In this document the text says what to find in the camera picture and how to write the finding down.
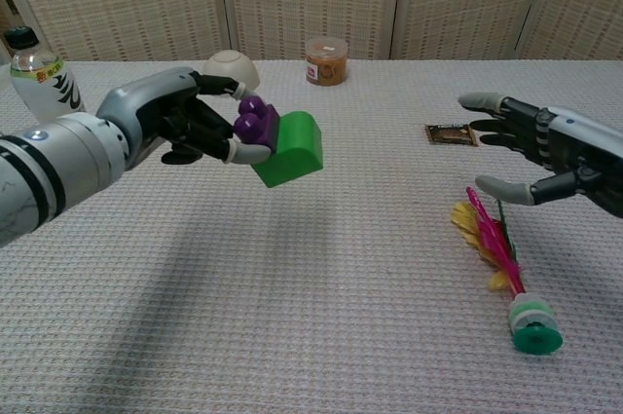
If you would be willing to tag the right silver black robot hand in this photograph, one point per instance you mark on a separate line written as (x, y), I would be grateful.
(584, 146)

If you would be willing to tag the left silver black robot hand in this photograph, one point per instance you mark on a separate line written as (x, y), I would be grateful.
(146, 97)

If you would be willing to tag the purple toy block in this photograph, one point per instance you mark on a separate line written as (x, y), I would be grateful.
(253, 124)

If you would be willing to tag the green toy block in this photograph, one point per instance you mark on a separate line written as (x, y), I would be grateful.
(297, 151)

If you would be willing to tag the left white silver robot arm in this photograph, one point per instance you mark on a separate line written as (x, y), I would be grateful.
(58, 165)

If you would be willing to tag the beige upturned bowl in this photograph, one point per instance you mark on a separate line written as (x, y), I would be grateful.
(233, 65)

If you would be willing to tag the orange drink bottle black cap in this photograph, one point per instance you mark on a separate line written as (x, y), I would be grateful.
(44, 87)

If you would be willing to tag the feather shuttlecock green base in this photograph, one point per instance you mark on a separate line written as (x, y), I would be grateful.
(501, 248)

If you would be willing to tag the brown snack bar packet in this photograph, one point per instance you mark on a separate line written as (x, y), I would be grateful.
(450, 135)

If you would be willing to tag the clear jar orange snack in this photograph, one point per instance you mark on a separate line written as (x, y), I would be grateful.
(327, 63)

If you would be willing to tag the beige woven folding screen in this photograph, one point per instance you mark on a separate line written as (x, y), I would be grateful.
(311, 0)

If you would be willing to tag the white woven tablecloth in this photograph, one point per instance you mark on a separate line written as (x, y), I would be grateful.
(311, 287)

